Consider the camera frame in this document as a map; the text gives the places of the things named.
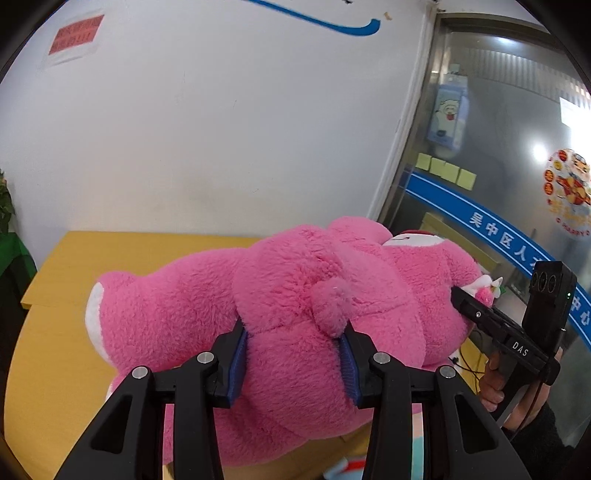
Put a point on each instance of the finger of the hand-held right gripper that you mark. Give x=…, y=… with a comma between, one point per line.
x=471, y=307

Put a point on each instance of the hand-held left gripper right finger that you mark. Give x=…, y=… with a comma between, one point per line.
x=349, y=369

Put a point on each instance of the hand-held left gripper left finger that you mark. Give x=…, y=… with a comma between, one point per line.
x=238, y=364

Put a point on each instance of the pink plush bear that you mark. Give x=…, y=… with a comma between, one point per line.
x=295, y=295

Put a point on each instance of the green-haired pink teal plush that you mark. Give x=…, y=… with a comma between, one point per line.
x=419, y=443

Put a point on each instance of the person's right forearm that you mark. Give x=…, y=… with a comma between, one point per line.
x=545, y=447

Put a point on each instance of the person's right hand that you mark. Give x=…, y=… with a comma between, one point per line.
x=490, y=392

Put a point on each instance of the blue banner strip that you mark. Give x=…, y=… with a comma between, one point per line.
x=461, y=203

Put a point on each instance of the round colourful sticker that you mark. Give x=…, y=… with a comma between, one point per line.
x=570, y=184

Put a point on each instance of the yellow sticky note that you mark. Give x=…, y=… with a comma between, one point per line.
x=423, y=161
x=466, y=179
x=437, y=166
x=450, y=172

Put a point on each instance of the cartoon poster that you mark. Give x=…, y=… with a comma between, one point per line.
x=448, y=115

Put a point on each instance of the green cloth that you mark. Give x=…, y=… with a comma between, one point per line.
x=16, y=256

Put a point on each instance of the large potted plant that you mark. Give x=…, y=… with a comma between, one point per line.
x=5, y=203

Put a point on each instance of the glass partition with metal frame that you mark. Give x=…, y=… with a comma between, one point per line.
x=508, y=115

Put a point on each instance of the blue wave wall decal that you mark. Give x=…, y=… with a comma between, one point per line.
x=351, y=28

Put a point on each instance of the red wall notice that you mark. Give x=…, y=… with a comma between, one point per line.
x=76, y=39

